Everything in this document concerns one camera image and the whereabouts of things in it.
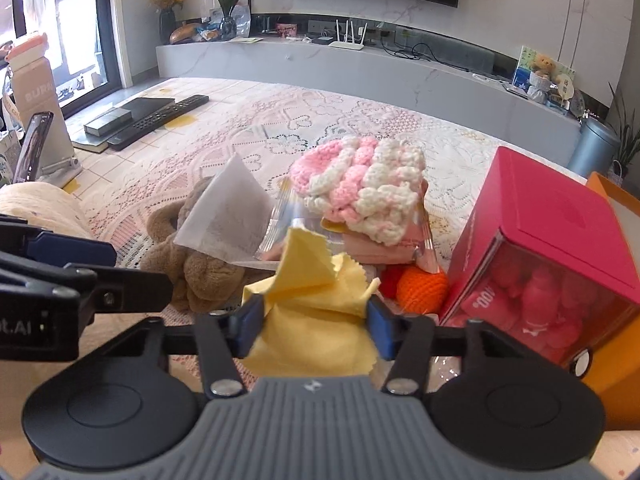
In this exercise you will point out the grey-blue trash can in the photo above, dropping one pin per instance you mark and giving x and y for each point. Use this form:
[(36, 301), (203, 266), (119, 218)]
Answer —
[(592, 147)]

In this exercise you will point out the brown plush toy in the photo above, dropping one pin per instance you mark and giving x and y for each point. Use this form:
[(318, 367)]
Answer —
[(210, 280)]

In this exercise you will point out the white router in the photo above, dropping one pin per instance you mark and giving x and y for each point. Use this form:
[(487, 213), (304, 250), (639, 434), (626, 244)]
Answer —
[(347, 44)]

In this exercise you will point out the clear bag with white paper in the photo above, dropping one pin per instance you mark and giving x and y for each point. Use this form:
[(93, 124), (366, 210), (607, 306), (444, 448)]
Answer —
[(225, 210)]

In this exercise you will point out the red crochet ball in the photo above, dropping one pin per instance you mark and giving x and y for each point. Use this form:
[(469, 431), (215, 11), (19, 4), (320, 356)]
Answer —
[(391, 280)]

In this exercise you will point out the tall green leafy plant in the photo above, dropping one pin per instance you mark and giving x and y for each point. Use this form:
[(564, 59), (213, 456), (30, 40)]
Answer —
[(627, 140)]

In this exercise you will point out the pink cloth in clear wrapper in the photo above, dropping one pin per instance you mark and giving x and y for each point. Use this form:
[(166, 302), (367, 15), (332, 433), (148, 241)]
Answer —
[(380, 252)]

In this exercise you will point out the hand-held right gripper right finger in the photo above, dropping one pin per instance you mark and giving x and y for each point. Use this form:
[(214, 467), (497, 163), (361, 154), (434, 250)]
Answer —
[(382, 330)]

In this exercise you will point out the orange crochet ball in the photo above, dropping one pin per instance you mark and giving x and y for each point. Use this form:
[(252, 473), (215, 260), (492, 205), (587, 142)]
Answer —
[(422, 290)]

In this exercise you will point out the yellow cloth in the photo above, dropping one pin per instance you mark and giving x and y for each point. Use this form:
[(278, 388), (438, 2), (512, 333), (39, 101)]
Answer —
[(310, 320)]

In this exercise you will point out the black framed glass door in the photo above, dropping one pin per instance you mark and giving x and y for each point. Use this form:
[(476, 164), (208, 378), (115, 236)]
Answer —
[(75, 25)]

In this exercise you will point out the black smartphone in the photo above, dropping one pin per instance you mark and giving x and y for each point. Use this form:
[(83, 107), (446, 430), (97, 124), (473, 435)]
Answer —
[(32, 147)]

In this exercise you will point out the black remote control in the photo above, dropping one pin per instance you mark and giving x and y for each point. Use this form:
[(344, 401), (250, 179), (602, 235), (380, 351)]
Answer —
[(160, 120)]

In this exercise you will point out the teddy bear display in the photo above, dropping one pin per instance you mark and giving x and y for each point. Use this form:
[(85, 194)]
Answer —
[(524, 67)]

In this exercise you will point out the pink and white crochet hat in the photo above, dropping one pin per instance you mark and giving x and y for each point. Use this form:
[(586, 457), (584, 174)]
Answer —
[(350, 180)]

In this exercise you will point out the white stand with pink top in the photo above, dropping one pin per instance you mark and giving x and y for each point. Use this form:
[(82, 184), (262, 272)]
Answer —
[(37, 90)]

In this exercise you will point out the brown oval ornament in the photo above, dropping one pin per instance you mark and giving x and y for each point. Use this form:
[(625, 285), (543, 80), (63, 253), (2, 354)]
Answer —
[(184, 34)]

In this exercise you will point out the grey marble console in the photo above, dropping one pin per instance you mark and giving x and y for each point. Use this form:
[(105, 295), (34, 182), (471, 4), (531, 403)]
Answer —
[(350, 67)]

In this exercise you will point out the dark vase with dried flowers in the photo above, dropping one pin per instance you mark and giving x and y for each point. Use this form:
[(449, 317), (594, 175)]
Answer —
[(167, 20)]

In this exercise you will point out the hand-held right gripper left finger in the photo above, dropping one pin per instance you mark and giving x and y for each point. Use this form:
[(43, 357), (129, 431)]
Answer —
[(250, 325)]

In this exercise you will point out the teddy bear bouquet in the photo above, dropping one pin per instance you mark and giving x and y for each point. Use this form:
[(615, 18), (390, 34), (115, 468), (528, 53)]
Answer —
[(542, 77)]

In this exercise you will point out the green plant in glass vase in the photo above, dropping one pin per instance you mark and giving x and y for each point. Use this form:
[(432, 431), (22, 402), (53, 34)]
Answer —
[(227, 27)]

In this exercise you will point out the black flat box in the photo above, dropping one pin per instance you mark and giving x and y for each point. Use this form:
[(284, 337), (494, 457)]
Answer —
[(147, 106)]

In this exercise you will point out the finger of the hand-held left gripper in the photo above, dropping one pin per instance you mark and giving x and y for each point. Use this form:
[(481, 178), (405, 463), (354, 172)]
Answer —
[(75, 253), (130, 290)]

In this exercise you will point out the small pink card box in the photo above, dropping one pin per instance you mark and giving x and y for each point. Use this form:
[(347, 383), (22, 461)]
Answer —
[(286, 30)]

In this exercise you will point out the beige dotted fleece fabric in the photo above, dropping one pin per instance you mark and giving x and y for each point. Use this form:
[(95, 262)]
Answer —
[(40, 205)]

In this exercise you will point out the orange cardboard box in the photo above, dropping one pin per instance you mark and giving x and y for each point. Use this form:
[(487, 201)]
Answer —
[(620, 360)]

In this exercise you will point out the grey slab box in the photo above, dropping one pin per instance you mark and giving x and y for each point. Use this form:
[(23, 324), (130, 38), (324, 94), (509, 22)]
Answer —
[(107, 122)]

